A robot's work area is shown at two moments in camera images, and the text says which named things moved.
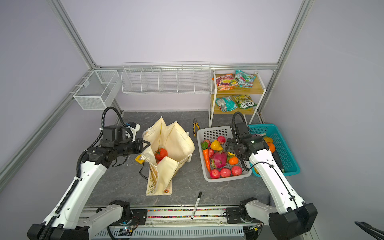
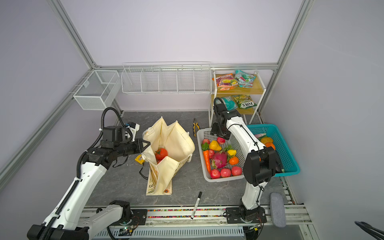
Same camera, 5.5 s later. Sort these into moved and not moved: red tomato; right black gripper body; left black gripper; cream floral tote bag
Moved: right black gripper body
Not moved: left black gripper; red tomato; cream floral tote bag
